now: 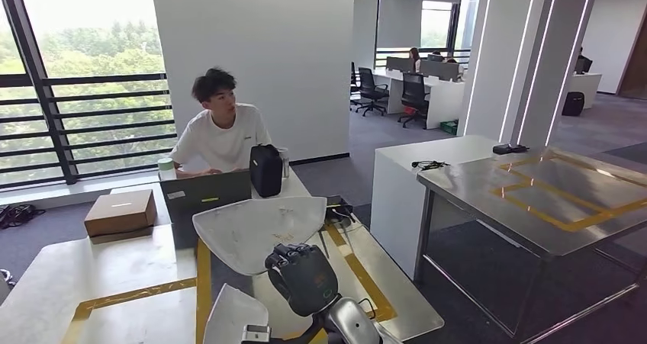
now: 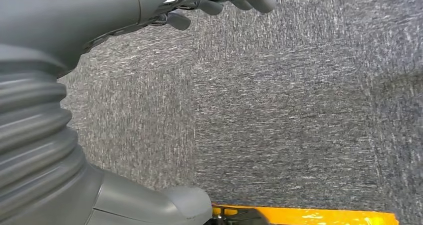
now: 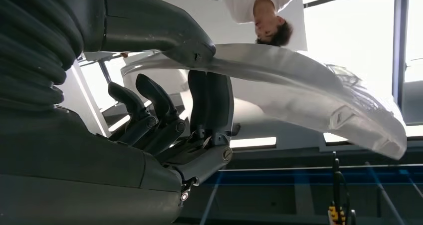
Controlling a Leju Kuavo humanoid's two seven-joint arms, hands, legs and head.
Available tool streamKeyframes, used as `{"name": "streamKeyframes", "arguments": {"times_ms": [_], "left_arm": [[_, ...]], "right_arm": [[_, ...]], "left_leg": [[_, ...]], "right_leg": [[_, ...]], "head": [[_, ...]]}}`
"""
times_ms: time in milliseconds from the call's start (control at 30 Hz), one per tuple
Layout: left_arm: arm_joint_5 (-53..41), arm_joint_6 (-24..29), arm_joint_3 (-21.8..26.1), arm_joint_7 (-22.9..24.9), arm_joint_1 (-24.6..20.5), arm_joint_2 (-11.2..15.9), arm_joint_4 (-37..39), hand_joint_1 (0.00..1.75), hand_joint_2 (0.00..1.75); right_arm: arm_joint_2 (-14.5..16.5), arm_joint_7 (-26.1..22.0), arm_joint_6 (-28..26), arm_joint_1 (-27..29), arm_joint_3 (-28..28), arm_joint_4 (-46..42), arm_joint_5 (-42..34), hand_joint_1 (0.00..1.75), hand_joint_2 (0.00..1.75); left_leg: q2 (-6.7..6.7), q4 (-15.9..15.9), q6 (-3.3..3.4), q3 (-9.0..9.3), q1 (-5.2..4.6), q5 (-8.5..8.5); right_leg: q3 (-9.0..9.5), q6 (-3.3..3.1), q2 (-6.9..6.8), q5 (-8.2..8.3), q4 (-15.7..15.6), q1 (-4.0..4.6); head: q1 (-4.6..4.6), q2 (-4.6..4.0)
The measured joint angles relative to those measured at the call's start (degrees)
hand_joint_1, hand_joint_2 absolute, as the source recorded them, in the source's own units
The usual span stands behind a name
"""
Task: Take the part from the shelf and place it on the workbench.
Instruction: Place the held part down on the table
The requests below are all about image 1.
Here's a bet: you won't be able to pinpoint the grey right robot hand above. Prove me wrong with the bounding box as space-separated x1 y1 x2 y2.
265 243 340 318

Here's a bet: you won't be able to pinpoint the white plastic car part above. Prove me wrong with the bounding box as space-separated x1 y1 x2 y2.
203 283 270 344
192 196 329 277

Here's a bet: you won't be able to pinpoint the steel workbench yellow tape marks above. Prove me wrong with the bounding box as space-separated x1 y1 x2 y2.
414 146 647 344

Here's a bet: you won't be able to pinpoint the black headset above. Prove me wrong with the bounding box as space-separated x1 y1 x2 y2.
323 196 357 227

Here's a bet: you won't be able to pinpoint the black pouch bag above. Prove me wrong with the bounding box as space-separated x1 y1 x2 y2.
249 143 284 198

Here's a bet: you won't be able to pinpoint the clear drinking glass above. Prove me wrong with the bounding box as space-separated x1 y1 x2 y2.
276 146 291 180

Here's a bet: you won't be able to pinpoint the grey laptop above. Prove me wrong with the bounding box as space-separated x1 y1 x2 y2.
159 169 253 227

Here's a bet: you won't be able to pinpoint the small black tool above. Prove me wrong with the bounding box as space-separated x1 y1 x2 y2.
492 143 531 156
410 159 452 172

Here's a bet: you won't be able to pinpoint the white green cup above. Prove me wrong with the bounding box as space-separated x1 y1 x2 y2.
156 157 177 182

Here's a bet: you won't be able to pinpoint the cardboard box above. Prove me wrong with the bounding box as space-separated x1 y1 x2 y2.
83 188 158 246

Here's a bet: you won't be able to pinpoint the black office chair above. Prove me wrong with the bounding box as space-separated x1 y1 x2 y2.
397 72 431 130
354 67 391 117
349 62 362 111

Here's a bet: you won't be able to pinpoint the white office desk row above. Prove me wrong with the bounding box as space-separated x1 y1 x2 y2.
374 55 466 130

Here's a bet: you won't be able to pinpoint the black floor bag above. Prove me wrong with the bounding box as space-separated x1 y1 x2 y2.
0 203 46 230

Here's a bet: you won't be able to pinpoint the black backpack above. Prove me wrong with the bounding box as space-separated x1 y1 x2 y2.
561 91 586 117

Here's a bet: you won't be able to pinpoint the brown door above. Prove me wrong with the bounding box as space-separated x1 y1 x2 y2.
618 28 647 101

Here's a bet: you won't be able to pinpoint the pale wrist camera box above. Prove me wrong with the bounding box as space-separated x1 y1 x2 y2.
240 324 272 344

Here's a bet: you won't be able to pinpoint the dark window frame railing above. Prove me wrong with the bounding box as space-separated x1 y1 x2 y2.
0 0 179 190

